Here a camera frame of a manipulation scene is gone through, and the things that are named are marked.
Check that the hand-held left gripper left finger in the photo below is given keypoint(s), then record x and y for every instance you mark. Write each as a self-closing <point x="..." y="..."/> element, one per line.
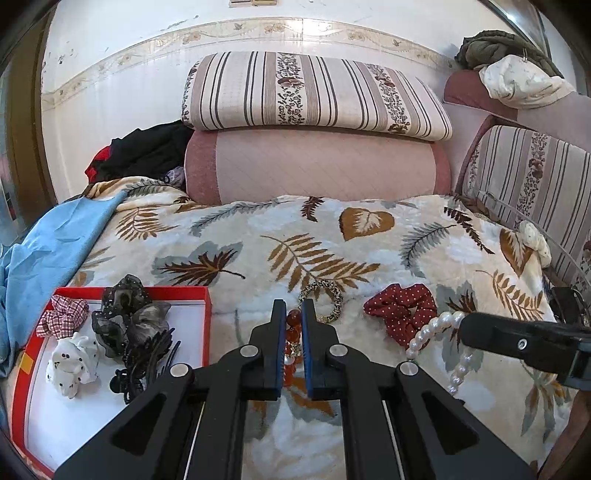
<point x="279" y="369"/>

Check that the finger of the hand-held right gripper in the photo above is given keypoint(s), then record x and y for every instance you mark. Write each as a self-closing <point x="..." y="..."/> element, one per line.
<point x="503" y="337"/>
<point x="564" y="304"/>

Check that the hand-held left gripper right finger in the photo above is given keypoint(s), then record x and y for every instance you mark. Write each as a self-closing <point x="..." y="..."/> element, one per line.
<point x="307" y="369"/>

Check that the red white dotted scrunchie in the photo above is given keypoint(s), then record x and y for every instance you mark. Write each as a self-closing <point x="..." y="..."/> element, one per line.
<point x="401" y="309"/>

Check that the red cardboard box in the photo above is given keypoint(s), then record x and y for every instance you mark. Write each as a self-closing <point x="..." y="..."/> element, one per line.
<point x="92" y="424"/>

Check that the cream white scrunchie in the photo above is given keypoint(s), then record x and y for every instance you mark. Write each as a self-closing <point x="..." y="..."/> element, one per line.
<point x="535" y="242"/>

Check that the black hair claw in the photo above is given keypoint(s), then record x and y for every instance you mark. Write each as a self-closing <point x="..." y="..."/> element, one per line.
<point x="138" y="364"/>

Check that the striped floral pillow pink trim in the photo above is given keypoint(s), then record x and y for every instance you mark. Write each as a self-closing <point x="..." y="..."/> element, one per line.
<point x="531" y="166"/>

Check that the leaf printed fleece blanket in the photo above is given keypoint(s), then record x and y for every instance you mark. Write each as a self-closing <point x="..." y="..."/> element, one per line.
<point x="258" y="221"/>

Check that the black organza scrunchie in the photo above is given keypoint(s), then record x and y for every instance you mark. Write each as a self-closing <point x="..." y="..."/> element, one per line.
<point x="120" y="318"/>

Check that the pink quilted cushion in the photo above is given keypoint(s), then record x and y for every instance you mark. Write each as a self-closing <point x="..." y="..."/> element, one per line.
<point x="323" y="166"/>

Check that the white cherry print scrunchie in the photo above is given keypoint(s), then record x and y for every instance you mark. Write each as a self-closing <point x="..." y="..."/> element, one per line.
<point x="71" y="364"/>

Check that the grey patterned cloth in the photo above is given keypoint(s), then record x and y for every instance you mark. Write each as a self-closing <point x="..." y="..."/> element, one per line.
<point x="175" y="175"/>

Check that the red plaid scrunchie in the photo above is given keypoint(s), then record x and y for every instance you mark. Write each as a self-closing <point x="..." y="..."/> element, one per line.
<point x="62" y="316"/>

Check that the white floral cloth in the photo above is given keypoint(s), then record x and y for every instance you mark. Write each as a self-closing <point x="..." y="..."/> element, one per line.
<point x="517" y="81"/>

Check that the pink sofa armrest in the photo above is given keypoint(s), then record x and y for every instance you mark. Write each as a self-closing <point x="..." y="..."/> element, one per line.
<point x="466" y="90"/>

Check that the black clothing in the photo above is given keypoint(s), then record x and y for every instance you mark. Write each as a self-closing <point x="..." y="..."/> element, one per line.
<point x="147" y="147"/>

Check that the light blue cloth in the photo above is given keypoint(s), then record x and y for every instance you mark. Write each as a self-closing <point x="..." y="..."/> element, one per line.
<point x="51" y="249"/>

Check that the olive green clothing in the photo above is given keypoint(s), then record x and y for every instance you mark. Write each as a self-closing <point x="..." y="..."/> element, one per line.
<point x="489" y="46"/>

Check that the red cloth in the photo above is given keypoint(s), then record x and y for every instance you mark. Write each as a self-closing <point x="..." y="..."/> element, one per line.
<point x="94" y="168"/>

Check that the striped floral flat pillow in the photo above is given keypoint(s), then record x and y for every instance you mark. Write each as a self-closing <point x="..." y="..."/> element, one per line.
<point x="323" y="92"/>

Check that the wooden door frame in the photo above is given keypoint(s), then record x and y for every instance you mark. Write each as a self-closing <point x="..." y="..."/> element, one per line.
<point x="27" y="138"/>

